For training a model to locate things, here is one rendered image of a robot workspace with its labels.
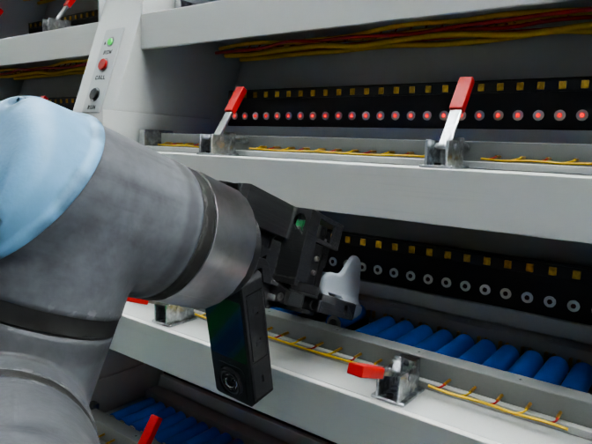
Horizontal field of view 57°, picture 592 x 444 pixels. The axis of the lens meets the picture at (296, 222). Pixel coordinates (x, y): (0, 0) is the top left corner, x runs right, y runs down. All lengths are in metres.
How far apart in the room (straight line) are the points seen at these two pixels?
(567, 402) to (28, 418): 0.35
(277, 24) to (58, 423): 0.49
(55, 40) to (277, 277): 0.64
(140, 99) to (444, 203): 0.47
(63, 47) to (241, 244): 0.65
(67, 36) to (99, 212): 0.68
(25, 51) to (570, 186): 0.87
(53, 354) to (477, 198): 0.31
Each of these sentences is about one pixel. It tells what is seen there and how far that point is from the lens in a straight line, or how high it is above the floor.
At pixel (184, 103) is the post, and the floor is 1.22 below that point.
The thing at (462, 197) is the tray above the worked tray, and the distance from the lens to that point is 0.44.
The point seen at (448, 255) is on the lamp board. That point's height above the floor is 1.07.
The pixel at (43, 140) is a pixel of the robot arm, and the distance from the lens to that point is 0.27.
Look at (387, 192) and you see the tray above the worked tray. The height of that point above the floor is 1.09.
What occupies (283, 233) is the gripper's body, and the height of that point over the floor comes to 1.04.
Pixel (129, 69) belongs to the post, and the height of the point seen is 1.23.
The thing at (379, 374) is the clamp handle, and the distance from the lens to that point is 0.41.
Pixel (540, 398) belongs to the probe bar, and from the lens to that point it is 0.45.
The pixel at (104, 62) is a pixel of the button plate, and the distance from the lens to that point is 0.81.
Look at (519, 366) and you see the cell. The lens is 0.50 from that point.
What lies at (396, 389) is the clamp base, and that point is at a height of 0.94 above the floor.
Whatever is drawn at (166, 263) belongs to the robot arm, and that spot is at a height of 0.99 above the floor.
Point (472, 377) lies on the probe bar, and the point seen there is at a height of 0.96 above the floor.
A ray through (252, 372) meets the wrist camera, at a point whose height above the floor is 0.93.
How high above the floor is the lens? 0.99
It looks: 7 degrees up
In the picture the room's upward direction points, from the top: 13 degrees clockwise
